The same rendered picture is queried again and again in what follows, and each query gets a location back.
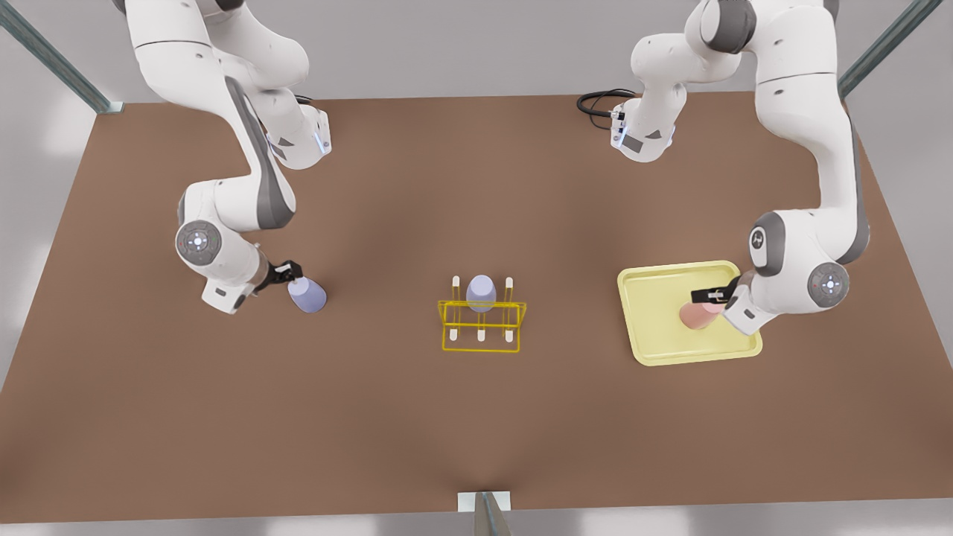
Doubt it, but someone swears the silver frame post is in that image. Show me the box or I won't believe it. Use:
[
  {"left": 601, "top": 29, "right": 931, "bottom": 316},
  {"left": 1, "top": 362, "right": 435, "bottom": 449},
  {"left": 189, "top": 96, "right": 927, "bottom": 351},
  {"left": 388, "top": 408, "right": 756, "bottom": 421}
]
[
  {"left": 837, "top": 0, "right": 945, "bottom": 99},
  {"left": 0, "top": 0, "right": 124, "bottom": 115},
  {"left": 457, "top": 491, "right": 513, "bottom": 536}
]

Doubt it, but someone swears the pale yellow tray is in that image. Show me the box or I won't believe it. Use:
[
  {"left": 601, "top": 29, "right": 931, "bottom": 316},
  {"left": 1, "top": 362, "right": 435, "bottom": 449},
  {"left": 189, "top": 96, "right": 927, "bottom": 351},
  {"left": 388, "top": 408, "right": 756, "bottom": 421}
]
[{"left": 616, "top": 260, "right": 764, "bottom": 368}]

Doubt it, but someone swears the lavender cup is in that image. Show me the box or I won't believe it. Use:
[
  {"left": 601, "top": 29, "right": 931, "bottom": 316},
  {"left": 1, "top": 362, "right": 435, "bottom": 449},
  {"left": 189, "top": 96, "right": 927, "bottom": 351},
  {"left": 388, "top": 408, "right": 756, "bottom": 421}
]
[
  {"left": 466, "top": 275, "right": 497, "bottom": 313},
  {"left": 287, "top": 276, "right": 328, "bottom": 314}
]

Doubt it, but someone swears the pink cup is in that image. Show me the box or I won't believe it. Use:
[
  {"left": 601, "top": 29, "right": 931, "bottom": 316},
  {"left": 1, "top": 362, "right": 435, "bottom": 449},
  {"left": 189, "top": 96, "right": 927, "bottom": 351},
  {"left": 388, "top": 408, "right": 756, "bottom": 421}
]
[{"left": 679, "top": 299, "right": 720, "bottom": 331}]

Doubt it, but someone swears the yellow wire cup rack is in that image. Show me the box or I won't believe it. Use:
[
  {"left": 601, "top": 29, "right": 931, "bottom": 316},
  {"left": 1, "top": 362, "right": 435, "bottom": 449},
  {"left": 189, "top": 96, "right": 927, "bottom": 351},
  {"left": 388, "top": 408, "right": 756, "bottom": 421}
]
[{"left": 437, "top": 276, "right": 527, "bottom": 354}]

